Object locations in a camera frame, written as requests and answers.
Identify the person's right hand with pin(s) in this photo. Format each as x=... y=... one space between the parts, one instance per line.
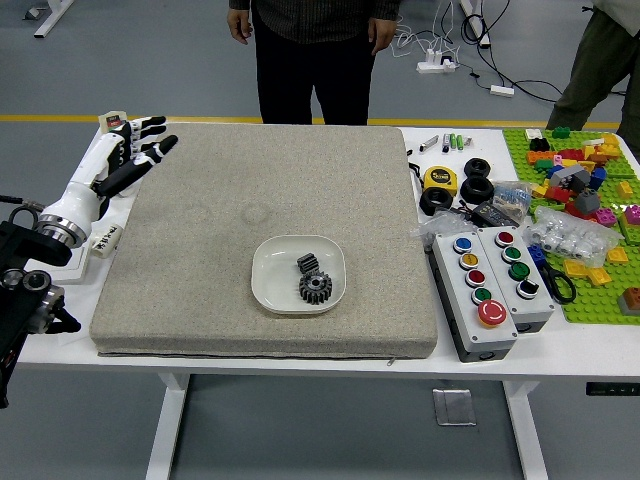
x=240 y=26

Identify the grey four-button control box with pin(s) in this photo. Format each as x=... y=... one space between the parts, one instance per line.
x=535 y=305

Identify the clear plastic bag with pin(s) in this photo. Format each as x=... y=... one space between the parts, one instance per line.
x=440 y=222

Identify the silver usb stick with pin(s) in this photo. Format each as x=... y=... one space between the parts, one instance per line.
x=429 y=143

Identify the person in olive trousers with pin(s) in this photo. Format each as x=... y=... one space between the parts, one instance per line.
x=595 y=70

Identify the small white floor adapter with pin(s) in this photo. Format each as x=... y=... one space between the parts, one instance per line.
x=502 y=90

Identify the orange building brick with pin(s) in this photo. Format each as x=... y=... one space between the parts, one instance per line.
x=540 y=158

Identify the metal floor plate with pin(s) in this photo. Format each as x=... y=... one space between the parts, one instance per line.
x=454 y=407

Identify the dark green building brick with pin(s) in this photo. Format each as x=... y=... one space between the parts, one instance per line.
x=561 y=133

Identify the black rubber tyre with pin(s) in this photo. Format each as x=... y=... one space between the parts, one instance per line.
x=436 y=201
x=477 y=167
x=477 y=190

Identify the grey wedge building brick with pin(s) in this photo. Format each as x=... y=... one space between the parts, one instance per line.
x=575 y=175

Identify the big black gear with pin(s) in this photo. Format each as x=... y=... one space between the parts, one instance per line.
x=316 y=288

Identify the grey five-button control box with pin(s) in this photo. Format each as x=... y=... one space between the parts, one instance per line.
x=475 y=320

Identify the white background table leg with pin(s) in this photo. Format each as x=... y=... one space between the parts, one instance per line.
x=477 y=20
x=52 y=17

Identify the black scissors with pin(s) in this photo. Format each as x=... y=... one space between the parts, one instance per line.
x=560 y=285

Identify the yellow flat building brick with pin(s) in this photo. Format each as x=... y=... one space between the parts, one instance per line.
x=618 y=255
x=577 y=269
x=600 y=276

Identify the bag of white parts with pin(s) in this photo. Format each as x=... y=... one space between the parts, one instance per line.
x=570 y=237

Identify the green building baseplate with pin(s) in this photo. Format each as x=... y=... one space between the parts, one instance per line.
x=600 y=300

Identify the small black gear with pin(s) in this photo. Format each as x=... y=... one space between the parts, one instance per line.
x=307 y=262

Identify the grey-brown cushion mat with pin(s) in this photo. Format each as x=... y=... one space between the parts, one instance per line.
x=300 y=190

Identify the white power strip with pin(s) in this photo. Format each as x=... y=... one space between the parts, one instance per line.
x=435 y=66

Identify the orange and grey brick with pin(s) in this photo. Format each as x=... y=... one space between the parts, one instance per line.
x=631 y=301

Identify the white building brick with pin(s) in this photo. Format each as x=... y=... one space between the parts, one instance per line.
x=534 y=134

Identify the black building brick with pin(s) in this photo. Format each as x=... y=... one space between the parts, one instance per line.
x=539 y=145

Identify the yellow tape measure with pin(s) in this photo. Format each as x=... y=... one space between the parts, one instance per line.
x=441 y=179

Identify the bag of blue resistors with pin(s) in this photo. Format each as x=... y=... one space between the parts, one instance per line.
x=512 y=197

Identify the pink building brick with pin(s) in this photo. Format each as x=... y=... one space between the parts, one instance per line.
x=606 y=218

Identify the person's left hand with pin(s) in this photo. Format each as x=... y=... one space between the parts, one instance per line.
x=381 y=34

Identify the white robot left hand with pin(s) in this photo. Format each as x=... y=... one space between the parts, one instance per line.
x=95 y=165

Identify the grey sloped building brick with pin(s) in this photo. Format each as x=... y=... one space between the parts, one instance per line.
x=587 y=202

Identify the red building brick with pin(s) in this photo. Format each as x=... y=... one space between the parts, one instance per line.
x=557 y=194

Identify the white label roll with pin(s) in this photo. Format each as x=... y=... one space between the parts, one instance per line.
x=106 y=241

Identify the black power adapter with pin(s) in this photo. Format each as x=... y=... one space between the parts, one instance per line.
x=495 y=215

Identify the cream switch box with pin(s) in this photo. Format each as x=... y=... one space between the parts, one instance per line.
x=112 y=120

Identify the magenta building brick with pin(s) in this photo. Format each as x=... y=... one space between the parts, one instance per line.
x=633 y=216

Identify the white square dish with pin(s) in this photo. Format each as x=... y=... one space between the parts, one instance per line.
x=272 y=280

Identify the dark blue building brick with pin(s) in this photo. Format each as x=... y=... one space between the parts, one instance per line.
x=537 y=255

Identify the black table control panel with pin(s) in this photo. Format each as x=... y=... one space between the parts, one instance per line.
x=612 y=389

